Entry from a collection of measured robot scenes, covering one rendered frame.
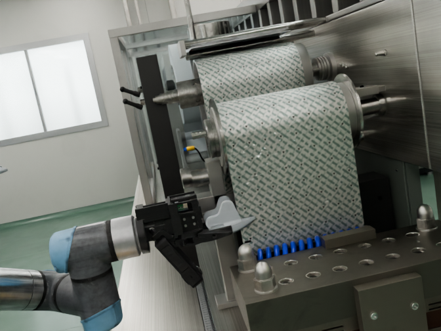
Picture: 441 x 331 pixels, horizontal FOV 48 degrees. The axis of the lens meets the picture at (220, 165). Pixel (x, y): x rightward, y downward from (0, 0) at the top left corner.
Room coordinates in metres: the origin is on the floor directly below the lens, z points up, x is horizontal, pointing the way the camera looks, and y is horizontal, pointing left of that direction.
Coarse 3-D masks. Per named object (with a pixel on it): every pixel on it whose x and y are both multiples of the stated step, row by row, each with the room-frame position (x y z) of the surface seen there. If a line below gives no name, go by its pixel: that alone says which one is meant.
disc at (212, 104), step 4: (212, 100) 0.92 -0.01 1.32; (212, 104) 0.92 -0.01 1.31; (216, 108) 0.90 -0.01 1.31; (216, 112) 0.89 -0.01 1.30; (216, 116) 0.90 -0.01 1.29; (220, 124) 0.88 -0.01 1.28; (220, 128) 0.88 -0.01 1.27; (220, 132) 0.88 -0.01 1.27; (220, 136) 0.88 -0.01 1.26; (224, 140) 0.87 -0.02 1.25; (224, 144) 0.87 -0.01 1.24; (224, 148) 0.87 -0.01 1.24; (224, 152) 0.88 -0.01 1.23; (224, 156) 0.88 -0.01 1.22; (224, 160) 0.89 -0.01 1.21; (224, 164) 0.90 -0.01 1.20; (224, 168) 0.91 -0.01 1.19; (224, 172) 0.93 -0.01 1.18
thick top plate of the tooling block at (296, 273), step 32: (288, 256) 0.84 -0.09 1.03; (320, 256) 0.82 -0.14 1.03; (352, 256) 0.79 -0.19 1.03; (384, 256) 0.76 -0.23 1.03; (416, 256) 0.74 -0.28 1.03; (288, 288) 0.71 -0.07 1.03; (320, 288) 0.70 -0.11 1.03; (352, 288) 0.70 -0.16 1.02; (256, 320) 0.69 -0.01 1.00; (288, 320) 0.69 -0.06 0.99; (320, 320) 0.70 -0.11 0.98
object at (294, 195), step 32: (256, 160) 0.89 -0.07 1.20; (288, 160) 0.89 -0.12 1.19; (320, 160) 0.90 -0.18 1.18; (352, 160) 0.91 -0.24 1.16; (256, 192) 0.89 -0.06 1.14; (288, 192) 0.89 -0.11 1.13; (320, 192) 0.90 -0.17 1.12; (352, 192) 0.91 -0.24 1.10; (256, 224) 0.89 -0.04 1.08; (288, 224) 0.89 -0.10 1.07; (320, 224) 0.90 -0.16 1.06; (352, 224) 0.91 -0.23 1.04
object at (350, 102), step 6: (342, 84) 0.95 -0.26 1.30; (342, 90) 0.93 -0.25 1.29; (348, 90) 0.93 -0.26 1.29; (348, 96) 0.92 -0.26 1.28; (348, 102) 0.92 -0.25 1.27; (210, 108) 0.95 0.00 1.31; (348, 108) 0.91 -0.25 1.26; (354, 108) 0.92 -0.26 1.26; (210, 114) 0.98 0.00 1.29; (354, 114) 0.91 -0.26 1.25; (216, 120) 0.90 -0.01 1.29; (354, 120) 0.92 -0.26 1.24; (216, 126) 0.91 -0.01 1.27; (354, 126) 0.92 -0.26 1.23; (354, 132) 0.93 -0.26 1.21; (222, 156) 0.90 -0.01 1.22; (222, 162) 0.91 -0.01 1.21
